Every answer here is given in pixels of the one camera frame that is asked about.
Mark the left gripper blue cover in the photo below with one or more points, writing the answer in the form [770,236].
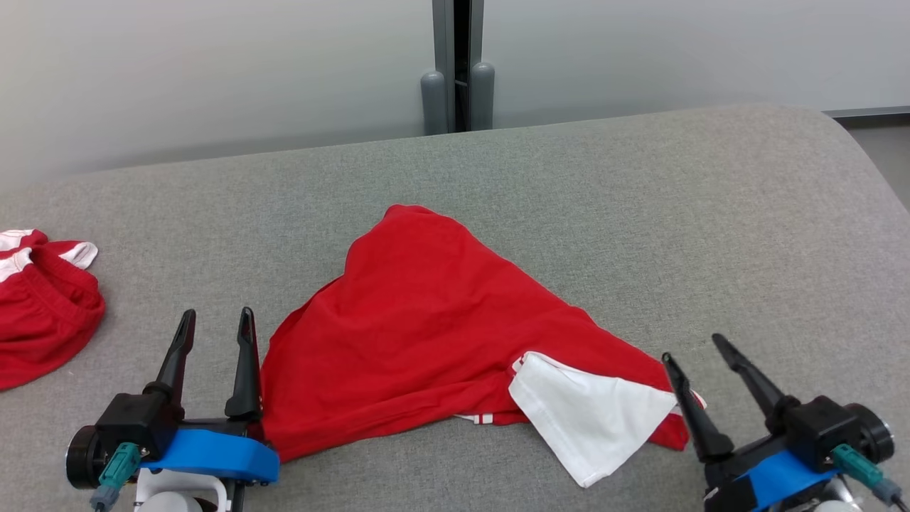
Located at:
[213,455]

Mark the red shorts with white stripe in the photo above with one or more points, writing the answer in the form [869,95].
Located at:
[43,327]

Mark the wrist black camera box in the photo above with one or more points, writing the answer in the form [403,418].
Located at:
[131,427]
[825,427]

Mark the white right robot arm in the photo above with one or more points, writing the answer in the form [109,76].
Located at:
[835,501]

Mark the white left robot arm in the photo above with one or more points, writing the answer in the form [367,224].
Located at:
[170,494]

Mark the grey partition post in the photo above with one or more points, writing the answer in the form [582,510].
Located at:
[442,43]

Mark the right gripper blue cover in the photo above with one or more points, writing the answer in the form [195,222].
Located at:
[761,480]

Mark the red basketball jersey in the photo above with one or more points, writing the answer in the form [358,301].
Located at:
[426,320]

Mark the grey baseboard strip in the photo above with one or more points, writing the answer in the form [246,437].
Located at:
[867,112]

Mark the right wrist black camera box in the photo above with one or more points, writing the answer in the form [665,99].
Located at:
[825,427]

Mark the grey rounded post foot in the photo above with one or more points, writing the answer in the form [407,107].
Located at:
[432,103]
[483,96]

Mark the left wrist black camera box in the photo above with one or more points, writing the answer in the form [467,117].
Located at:
[131,427]

